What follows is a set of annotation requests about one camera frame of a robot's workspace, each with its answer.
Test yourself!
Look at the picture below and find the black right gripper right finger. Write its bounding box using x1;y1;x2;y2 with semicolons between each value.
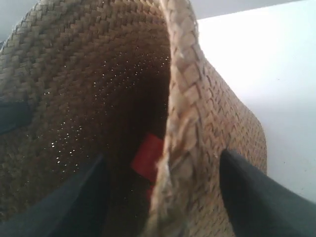
221;149;316;237

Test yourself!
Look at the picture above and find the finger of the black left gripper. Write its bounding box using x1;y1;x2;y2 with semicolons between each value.
0;101;31;134

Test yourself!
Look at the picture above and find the woven straw basket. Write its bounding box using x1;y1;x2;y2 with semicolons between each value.
0;0;267;237

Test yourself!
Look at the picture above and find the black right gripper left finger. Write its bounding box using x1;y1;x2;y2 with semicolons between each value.
0;156;109;237

